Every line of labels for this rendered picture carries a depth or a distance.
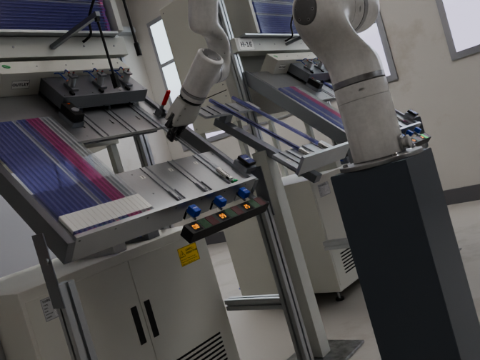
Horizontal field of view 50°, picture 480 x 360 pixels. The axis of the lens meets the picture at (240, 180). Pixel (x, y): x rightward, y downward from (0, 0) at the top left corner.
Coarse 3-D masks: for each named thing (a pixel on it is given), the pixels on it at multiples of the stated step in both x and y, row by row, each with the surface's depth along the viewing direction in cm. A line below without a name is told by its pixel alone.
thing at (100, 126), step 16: (16, 96) 161; (32, 96) 164; (0, 112) 150; (16, 112) 153; (32, 112) 156; (48, 112) 159; (96, 112) 170; (112, 112) 173; (128, 112) 177; (80, 128) 158; (96, 128) 161; (112, 128) 164; (128, 128) 168; (144, 128) 171; (160, 128) 176
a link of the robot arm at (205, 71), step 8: (200, 56) 151; (208, 56) 151; (216, 56) 154; (192, 64) 154; (200, 64) 152; (208, 64) 151; (216, 64) 152; (192, 72) 154; (200, 72) 153; (208, 72) 153; (216, 72) 154; (184, 80) 159; (192, 80) 155; (200, 80) 154; (208, 80) 155; (216, 80) 159; (184, 88) 158; (192, 88) 156; (200, 88) 156; (208, 88) 157; (200, 96) 158
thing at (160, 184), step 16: (176, 160) 160; (192, 160) 164; (128, 176) 144; (144, 176) 147; (160, 176) 149; (176, 176) 152; (192, 176) 155; (208, 176) 158; (240, 176) 165; (144, 192) 140; (160, 192) 143; (176, 192) 145; (192, 192) 148
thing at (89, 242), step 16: (208, 192) 146; (224, 192) 153; (160, 208) 133; (176, 208) 137; (208, 208) 151; (112, 224) 121; (128, 224) 125; (144, 224) 130; (160, 224) 136; (80, 240) 115; (96, 240) 119; (112, 240) 124; (128, 240) 129; (80, 256) 118
